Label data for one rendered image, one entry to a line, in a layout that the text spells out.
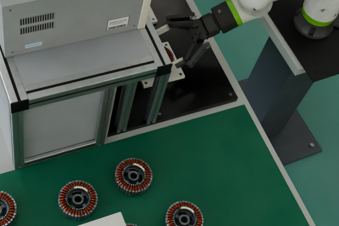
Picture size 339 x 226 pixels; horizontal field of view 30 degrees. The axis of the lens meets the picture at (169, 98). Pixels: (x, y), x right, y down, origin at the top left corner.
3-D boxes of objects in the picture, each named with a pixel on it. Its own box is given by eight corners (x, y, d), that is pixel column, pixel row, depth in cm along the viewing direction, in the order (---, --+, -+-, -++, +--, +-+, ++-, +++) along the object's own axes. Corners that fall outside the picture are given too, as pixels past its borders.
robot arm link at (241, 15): (278, 10, 207) (263, -19, 208) (279, 3, 194) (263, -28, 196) (240, 31, 209) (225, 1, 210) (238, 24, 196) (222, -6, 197)
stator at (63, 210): (91, 225, 181) (92, 220, 177) (52, 215, 180) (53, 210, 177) (101, 190, 187) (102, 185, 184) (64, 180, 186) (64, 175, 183)
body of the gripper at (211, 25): (223, 37, 206) (198, 50, 207) (213, 17, 210) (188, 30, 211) (218, 26, 199) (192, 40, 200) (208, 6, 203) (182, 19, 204)
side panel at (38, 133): (101, 136, 197) (111, 78, 170) (104, 144, 195) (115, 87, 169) (11, 161, 187) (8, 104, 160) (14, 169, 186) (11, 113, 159)
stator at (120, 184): (138, 203, 187) (139, 198, 184) (106, 183, 188) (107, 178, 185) (157, 175, 193) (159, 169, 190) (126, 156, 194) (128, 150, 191)
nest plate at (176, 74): (167, 43, 218) (168, 41, 217) (184, 78, 212) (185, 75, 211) (126, 53, 213) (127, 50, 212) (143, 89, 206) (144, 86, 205)
